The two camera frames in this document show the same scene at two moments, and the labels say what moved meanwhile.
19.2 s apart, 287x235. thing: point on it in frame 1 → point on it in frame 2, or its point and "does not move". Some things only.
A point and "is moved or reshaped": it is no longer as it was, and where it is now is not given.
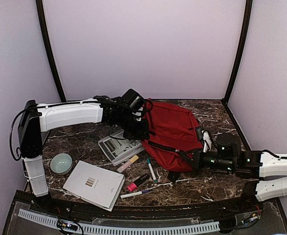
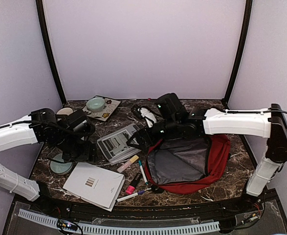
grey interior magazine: x=118 y=148 does not move
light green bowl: x=61 y=163 does not move
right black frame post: x=245 y=35 does not move
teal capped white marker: x=151 y=170 → x=140 y=164
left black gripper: x=143 y=133 → x=89 y=153
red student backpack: x=173 y=139 is moved or reshaped
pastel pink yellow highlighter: x=127 y=163 does not move
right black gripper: x=197 y=159 → x=144 y=131
